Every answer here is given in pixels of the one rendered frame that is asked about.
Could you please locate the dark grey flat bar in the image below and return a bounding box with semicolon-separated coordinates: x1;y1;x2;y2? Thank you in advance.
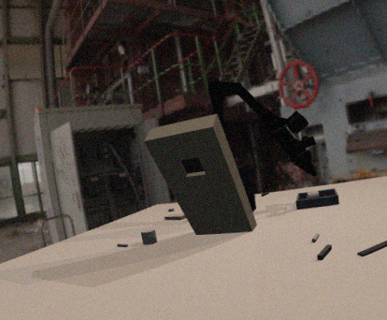
357;240;387;256

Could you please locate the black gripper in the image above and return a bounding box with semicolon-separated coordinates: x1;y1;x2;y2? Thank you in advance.
283;138;317;177

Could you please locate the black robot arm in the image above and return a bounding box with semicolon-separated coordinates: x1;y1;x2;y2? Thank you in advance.
208;80;316;151

